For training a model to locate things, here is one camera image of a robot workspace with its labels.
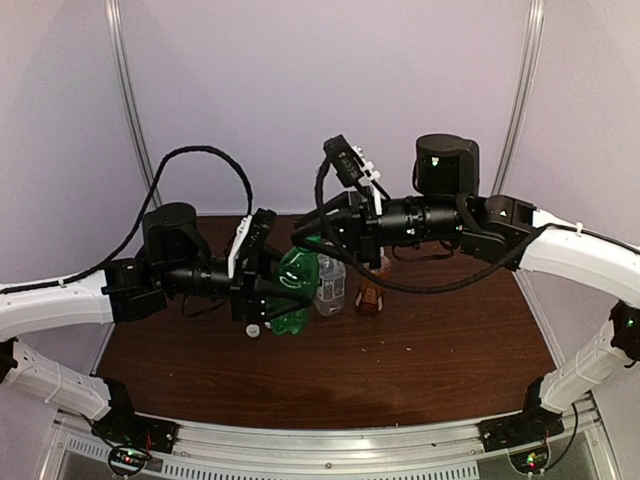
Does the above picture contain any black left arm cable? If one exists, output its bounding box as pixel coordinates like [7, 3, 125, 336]
[0, 144, 256, 296]

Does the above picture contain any aluminium frame post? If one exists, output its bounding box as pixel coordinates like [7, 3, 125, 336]
[104, 0, 154, 192]
[491, 0, 545, 195]

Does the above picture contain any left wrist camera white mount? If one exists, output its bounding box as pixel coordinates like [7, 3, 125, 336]
[227, 208, 277, 279]

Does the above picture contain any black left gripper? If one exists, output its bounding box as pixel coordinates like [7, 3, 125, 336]
[158, 242, 312, 325]

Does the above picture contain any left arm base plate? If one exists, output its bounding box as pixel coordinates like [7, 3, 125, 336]
[90, 412, 179, 454]

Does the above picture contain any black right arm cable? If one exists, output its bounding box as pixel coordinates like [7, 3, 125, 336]
[313, 154, 551, 294]

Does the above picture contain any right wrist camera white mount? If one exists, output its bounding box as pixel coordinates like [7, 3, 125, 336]
[323, 135, 390, 216]

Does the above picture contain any orange tea bottle red label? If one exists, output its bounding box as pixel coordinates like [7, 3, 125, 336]
[354, 247, 391, 317]

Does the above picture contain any clear water bottle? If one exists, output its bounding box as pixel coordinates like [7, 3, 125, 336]
[314, 254, 346, 317]

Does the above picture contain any right aluminium frame post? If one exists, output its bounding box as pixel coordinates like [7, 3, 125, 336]
[491, 0, 545, 195]

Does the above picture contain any white bottle cap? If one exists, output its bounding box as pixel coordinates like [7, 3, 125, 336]
[245, 324, 261, 339]

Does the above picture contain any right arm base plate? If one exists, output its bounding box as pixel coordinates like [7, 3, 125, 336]
[477, 407, 565, 452]

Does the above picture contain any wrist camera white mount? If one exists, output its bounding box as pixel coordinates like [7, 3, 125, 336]
[227, 208, 277, 279]
[323, 135, 390, 216]

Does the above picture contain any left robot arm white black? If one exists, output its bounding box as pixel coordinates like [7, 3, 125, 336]
[1, 202, 311, 444]

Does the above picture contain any front aluminium rail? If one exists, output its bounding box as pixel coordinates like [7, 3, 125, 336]
[49, 394, 609, 480]

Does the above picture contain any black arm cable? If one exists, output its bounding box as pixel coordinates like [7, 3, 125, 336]
[0, 144, 256, 296]
[313, 154, 551, 294]

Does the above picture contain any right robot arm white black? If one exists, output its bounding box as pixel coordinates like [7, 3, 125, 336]
[292, 133, 639, 442]

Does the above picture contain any left aluminium frame post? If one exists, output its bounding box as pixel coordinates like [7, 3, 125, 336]
[104, 0, 154, 192]

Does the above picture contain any green plastic bottle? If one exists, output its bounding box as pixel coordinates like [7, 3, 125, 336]
[271, 246, 320, 335]

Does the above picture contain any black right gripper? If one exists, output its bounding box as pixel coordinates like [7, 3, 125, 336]
[290, 184, 466, 270]

